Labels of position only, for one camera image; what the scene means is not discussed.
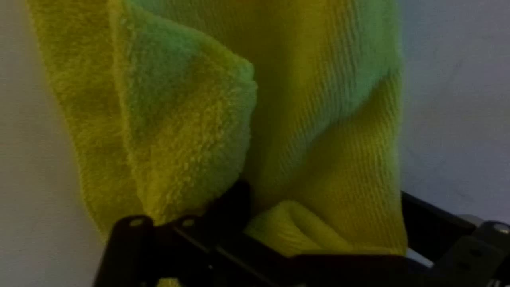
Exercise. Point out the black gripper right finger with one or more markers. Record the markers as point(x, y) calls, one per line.
point(460, 254)

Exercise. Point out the yellow microfiber towel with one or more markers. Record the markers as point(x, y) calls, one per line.
point(169, 103)

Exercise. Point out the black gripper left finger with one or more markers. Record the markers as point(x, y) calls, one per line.
point(197, 251)

